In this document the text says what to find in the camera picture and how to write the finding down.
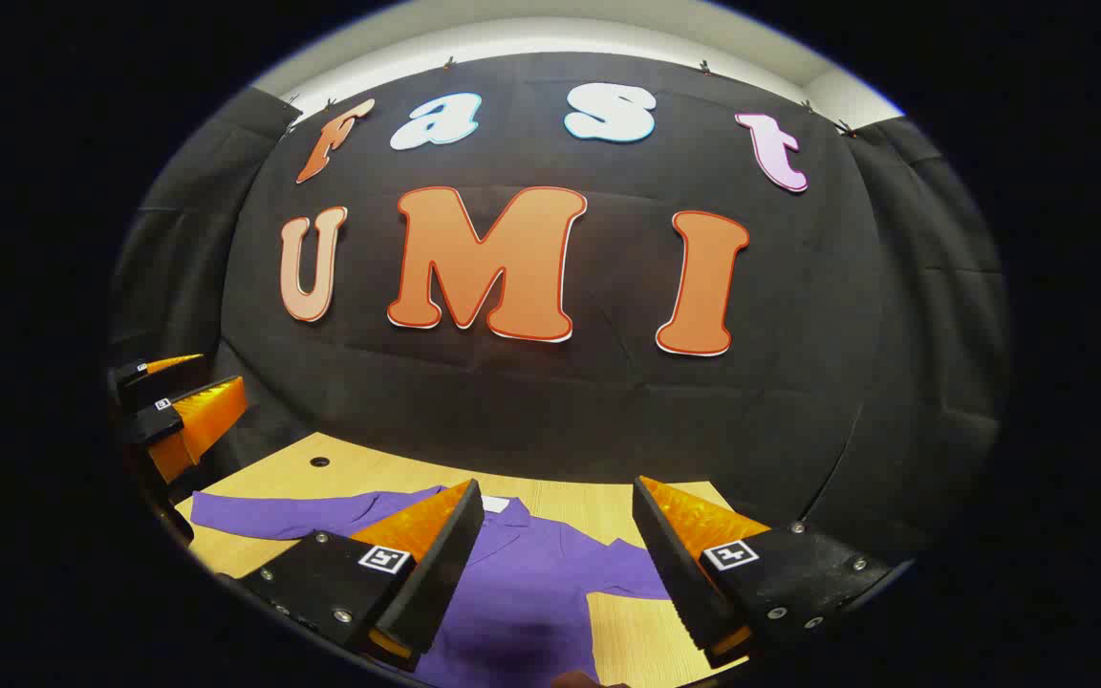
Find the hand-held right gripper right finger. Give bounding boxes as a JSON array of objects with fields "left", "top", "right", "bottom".
[{"left": 632, "top": 475, "right": 898, "bottom": 670}]

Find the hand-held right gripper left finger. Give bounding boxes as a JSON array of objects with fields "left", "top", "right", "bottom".
[{"left": 238, "top": 478, "right": 486, "bottom": 672}]

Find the purple jacket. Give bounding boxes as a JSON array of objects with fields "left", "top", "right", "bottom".
[{"left": 190, "top": 485, "right": 704, "bottom": 688}]

